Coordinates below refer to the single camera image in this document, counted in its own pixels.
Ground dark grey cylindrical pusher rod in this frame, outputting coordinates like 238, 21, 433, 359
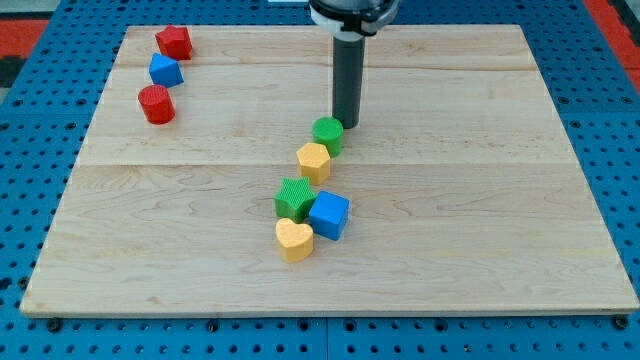
332, 38, 365, 129

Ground green star block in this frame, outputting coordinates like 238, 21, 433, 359
274, 177, 316, 223

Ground blue triangle block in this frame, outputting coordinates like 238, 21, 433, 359
149, 53, 184, 88

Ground green cylinder block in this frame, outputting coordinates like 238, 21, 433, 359
312, 117, 344, 158

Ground yellow heart block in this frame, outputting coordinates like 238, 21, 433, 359
275, 218, 314, 263

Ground yellow hexagon block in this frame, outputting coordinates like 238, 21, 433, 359
296, 143, 331, 185

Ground red star block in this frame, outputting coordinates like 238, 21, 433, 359
155, 25, 193, 60

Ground light wooden board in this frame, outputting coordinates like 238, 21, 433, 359
21, 25, 639, 319

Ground blue cube block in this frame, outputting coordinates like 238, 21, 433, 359
309, 190, 350, 241

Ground red cylinder block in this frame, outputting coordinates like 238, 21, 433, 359
138, 84, 175, 125

